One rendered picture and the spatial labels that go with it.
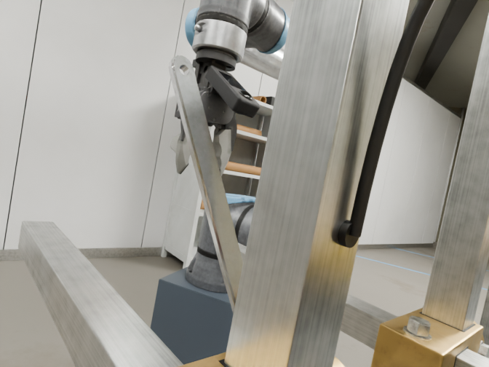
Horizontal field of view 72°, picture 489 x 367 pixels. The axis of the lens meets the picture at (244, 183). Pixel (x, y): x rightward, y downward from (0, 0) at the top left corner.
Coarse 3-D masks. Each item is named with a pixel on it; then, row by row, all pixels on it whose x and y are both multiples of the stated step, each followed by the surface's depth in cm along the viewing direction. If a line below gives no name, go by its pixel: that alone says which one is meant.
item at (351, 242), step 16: (432, 0) 12; (416, 16) 12; (416, 32) 12; (400, 48) 13; (400, 64) 13; (400, 80) 13; (384, 96) 13; (384, 112) 13; (384, 128) 13; (368, 144) 13; (368, 160) 13; (368, 176) 13; (368, 192) 13; (352, 224) 13; (352, 240) 14
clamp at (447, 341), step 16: (400, 320) 29; (432, 320) 31; (384, 336) 28; (400, 336) 27; (432, 336) 27; (448, 336) 28; (464, 336) 29; (480, 336) 32; (384, 352) 27; (400, 352) 26; (416, 352) 26; (432, 352) 25; (448, 352) 25; (480, 352) 32
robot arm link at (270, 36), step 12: (264, 12) 61; (276, 12) 63; (264, 24) 62; (276, 24) 64; (288, 24) 68; (252, 36) 65; (264, 36) 65; (276, 36) 67; (264, 48) 69; (276, 48) 70
